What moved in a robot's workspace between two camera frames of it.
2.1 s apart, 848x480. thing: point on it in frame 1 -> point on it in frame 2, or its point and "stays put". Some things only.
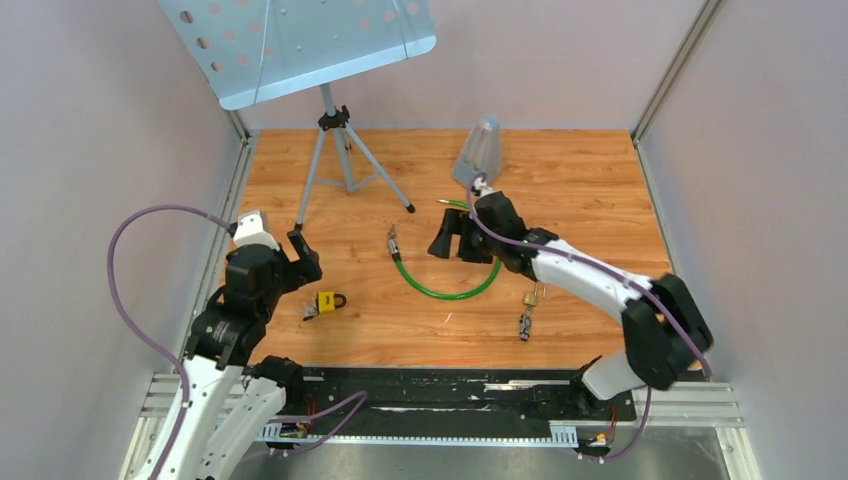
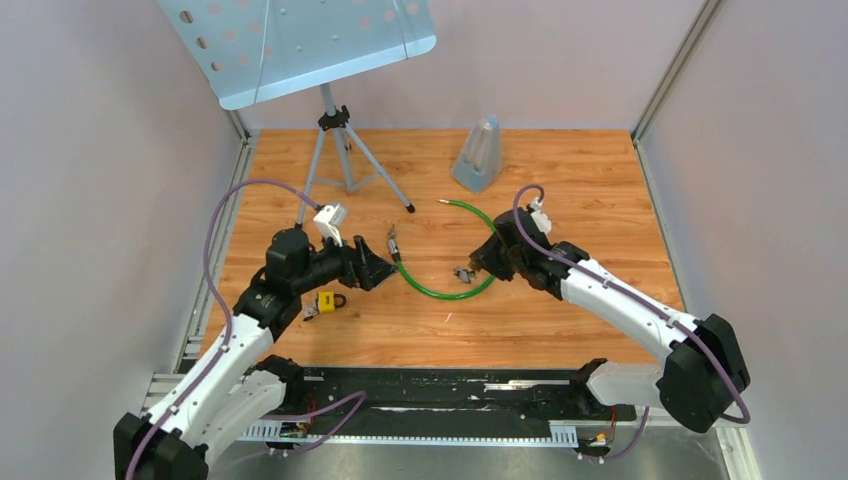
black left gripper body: [291, 275] -> [352, 271]
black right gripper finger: [453, 223] -> [488, 255]
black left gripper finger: [308, 259] -> [375, 271]
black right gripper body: [477, 246] -> [510, 265]
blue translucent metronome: [481, 152] stays put
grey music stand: [248, 51] stays put
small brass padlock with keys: [530, 300] -> [464, 275]
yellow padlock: [326, 302] stays put
